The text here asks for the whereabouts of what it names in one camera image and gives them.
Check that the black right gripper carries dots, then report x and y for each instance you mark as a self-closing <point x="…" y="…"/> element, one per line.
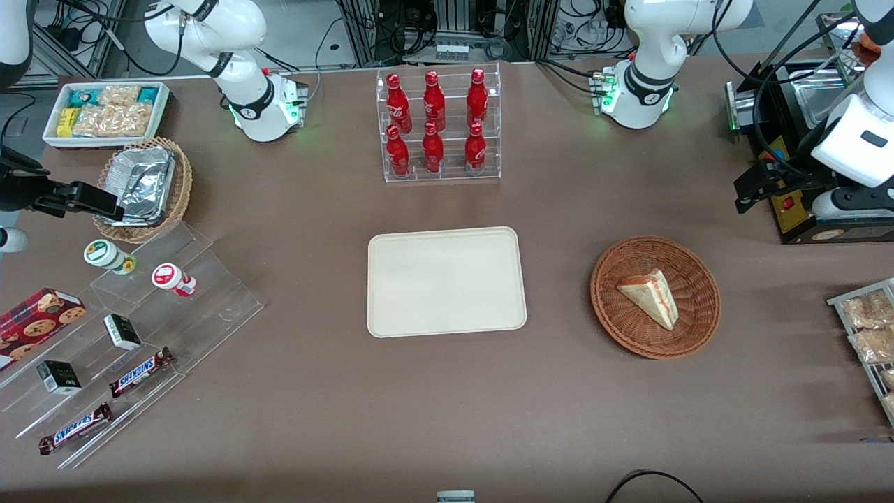
<point x="15" y="190"/>

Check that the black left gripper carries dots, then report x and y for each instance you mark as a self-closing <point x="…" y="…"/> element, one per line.
<point x="801" y="176"/>

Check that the triangular sandwich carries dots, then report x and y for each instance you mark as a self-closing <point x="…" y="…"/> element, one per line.
<point x="653" y="297"/>

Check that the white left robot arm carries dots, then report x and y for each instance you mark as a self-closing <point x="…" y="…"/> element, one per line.
<point x="649" y="42"/>

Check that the light tan wicker basket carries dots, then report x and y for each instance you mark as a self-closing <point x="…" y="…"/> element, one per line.
<point x="183" y="188"/>

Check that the brown round wicker basket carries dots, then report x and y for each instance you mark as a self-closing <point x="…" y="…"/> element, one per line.
<point x="628" y="321"/>

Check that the beige plastic serving tray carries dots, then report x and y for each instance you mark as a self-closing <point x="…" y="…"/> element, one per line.
<point x="447" y="283"/>

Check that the stacked aluminium foil trays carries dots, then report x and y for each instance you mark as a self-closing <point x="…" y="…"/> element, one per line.
<point x="140" y="181"/>

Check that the black appliance with yellow panel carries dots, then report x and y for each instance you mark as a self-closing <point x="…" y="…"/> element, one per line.
<point x="796" y="216"/>

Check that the green lid yogurt cup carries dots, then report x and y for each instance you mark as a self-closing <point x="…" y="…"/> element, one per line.
<point x="105" y="255"/>

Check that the clear cracker bag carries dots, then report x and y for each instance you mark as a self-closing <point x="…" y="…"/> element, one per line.
<point x="119" y="96"/>
<point x="112" y="120"/>

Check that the yellow snack packet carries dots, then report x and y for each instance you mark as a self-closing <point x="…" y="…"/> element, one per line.
<point x="66" y="122"/>

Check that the teal snack packet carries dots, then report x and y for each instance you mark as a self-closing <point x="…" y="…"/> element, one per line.
<point x="148" y="94"/>
<point x="84" y="98"/>

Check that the red lid yogurt cup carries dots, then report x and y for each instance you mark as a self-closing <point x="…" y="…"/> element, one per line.
<point x="167" y="276"/>

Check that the white rectangular plastic bin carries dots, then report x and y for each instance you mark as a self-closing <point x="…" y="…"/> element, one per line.
<point x="162" y="105"/>

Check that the small black carton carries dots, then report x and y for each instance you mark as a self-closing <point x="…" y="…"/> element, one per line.
<point x="59" y="377"/>
<point x="122" y="332"/>

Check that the red tartan cookie box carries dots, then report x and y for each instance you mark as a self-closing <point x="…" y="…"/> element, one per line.
<point x="35" y="321"/>

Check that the clear acrylic stepped shelf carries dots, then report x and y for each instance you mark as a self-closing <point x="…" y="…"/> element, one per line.
<point x="209" y="307"/>

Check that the clear bag of beige snacks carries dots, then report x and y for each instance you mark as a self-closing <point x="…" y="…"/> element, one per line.
<point x="873" y="346"/>
<point x="869" y="311"/>

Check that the Snickers chocolate bar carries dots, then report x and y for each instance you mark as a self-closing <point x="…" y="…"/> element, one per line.
<point x="140" y="372"/>
<point x="73" y="428"/>

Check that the red cola bottle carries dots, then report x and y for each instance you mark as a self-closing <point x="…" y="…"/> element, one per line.
<point x="434" y="105"/>
<point x="477" y="101"/>
<point x="433" y="150"/>
<point x="475" y="150"/>
<point x="398" y="157"/>
<point x="399" y="105"/>

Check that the clear acrylic bottle rack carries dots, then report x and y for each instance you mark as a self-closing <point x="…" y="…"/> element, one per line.
<point x="454" y="91"/>

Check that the white power strip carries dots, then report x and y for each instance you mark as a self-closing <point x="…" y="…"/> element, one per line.
<point x="450" y="52"/>

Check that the small grey device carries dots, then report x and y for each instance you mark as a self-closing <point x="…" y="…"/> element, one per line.
<point x="455" y="497"/>

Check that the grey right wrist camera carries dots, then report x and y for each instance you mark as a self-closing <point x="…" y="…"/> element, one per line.
<point x="10" y="241"/>

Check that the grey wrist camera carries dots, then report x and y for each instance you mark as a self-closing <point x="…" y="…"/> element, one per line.
<point x="845" y="204"/>
<point x="10" y="241"/>

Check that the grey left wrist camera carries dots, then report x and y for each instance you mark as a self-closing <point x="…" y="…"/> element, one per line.
<point x="845" y="204"/>

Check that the aluminium frame equipment rack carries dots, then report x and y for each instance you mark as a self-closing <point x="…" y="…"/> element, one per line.
<point x="447" y="17"/>

